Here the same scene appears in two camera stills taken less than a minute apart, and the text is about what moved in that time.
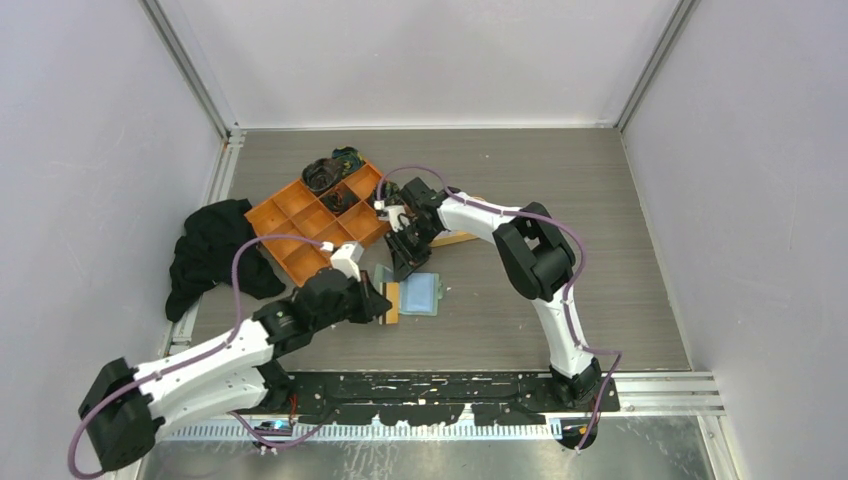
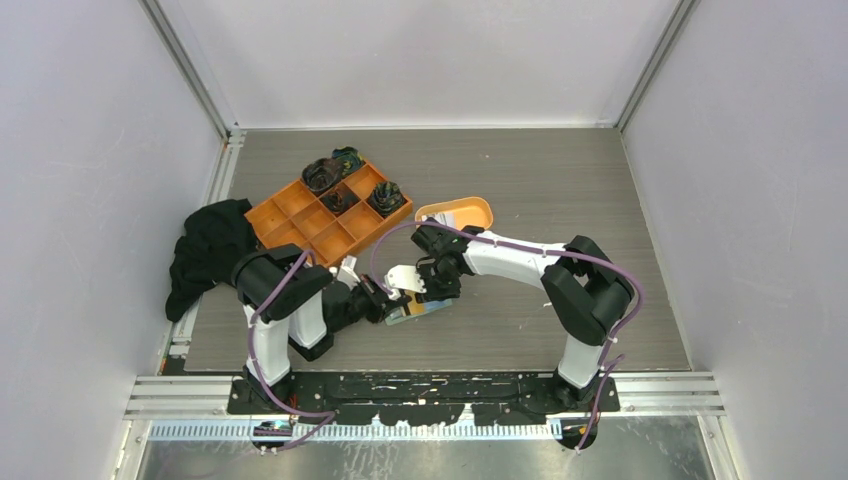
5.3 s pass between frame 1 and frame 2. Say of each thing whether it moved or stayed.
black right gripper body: moved
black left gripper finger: moved
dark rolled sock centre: stayed
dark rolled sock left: stayed
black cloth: stayed
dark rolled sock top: stayed
